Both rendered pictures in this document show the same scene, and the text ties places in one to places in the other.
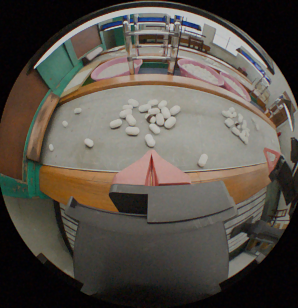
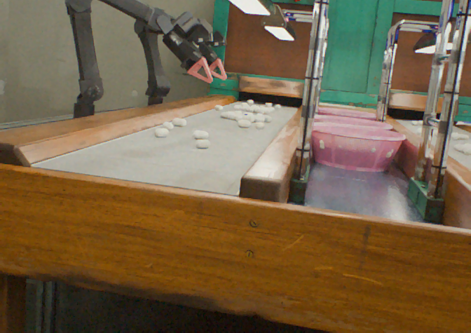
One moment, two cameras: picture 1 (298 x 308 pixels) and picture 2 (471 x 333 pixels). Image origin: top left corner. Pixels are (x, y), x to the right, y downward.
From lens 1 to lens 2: 2.05 m
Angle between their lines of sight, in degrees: 83
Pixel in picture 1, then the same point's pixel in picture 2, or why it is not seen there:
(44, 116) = (276, 87)
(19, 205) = (184, 76)
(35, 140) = (254, 83)
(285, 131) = not seen: outside the picture
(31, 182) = (221, 84)
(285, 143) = not seen: outside the picture
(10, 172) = (228, 55)
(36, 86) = (304, 59)
